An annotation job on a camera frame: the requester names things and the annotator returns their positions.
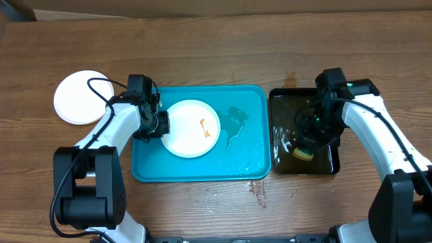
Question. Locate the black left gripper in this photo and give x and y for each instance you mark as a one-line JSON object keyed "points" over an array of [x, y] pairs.
{"points": [[165, 127]]}

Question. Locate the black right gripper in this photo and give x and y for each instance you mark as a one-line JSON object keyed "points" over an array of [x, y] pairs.
{"points": [[308, 137]]}

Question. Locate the white plate with orange stain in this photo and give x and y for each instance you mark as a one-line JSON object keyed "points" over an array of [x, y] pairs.
{"points": [[194, 129]]}

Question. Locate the green yellow sponge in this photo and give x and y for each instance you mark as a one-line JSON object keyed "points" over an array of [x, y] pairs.
{"points": [[302, 153]]}

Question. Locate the white plate with thin smear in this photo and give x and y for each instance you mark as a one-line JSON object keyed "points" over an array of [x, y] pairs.
{"points": [[75, 103]]}

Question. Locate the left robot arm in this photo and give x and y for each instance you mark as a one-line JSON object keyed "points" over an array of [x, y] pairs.
{"points": [[89, 193]]}

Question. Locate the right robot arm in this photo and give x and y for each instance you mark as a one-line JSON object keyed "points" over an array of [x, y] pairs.
{"points": [[401, 210]]}

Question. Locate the black water tray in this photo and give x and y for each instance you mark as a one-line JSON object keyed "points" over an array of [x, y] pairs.
{"points": [[283, 104]]}

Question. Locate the blue plastic tray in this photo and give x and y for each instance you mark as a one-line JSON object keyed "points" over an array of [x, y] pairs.
{"points": [[242, 152]]}

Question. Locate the cardboard backdrop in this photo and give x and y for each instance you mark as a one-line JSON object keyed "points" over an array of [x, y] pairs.
{"points": [[186, 8]]}

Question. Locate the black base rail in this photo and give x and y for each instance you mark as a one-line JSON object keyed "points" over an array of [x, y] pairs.
{"points": [[299, 238]]}

